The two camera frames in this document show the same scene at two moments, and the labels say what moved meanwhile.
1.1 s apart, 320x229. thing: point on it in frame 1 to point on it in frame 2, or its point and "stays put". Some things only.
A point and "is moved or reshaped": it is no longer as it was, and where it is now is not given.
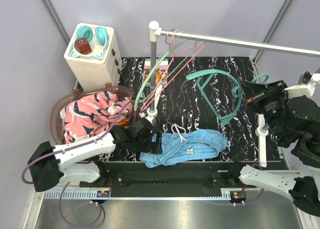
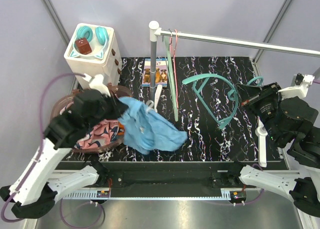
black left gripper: [153, 147] to [119, 107]
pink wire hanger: [203, 44] is moved or reshaped
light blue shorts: [190, 145] to [147, 131]
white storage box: [93, 57] stays put
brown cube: [83, 46] stays put
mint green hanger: [149, 92] to [172, 79]
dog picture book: [161, 67] stays put
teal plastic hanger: [201, 88] to [233, 94]
